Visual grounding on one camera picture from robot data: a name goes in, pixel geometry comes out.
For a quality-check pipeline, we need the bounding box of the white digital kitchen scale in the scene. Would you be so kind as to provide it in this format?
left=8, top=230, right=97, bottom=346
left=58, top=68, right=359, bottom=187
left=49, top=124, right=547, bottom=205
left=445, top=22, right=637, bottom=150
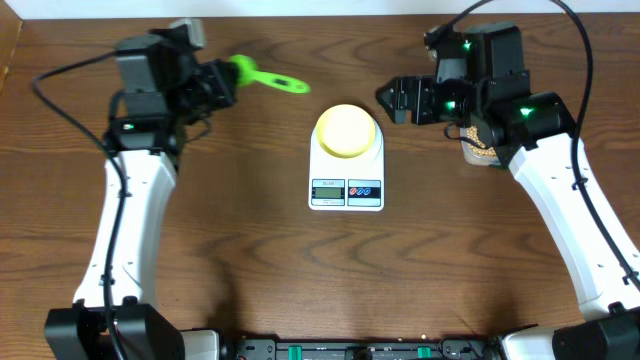
left=308, top=119, right=385, bottom=212

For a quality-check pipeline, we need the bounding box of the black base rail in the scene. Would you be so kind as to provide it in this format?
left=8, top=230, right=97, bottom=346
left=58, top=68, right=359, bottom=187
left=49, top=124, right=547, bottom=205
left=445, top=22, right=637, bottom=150
left=219, top=337, right=502, bottom=360

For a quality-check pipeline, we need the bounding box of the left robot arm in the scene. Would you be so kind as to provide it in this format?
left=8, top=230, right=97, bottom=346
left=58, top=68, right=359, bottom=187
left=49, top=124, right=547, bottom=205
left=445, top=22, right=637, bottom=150
left=45, top=25, right=238, bottom=359

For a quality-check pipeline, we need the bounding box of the green plastic scoop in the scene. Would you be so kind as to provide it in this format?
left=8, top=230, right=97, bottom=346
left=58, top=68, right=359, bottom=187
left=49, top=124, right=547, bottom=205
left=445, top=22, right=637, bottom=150
left=229, top=55, right=311, bottom=94

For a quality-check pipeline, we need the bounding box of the clear container of soybeans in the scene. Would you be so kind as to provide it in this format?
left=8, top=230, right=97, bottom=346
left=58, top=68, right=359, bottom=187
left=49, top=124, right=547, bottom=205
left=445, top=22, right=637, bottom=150
left=459, top=126, right=501, bottom=167

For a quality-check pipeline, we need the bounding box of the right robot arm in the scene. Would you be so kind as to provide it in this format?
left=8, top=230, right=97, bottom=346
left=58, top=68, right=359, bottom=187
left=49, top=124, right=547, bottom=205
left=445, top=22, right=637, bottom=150
left=376, top=23, right=639, bottom=359

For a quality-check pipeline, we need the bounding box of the yellow bowl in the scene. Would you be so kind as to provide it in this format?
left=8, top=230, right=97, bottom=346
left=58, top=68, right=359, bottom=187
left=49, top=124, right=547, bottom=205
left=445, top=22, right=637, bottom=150
left=315, top=104, right=376, bottom=159

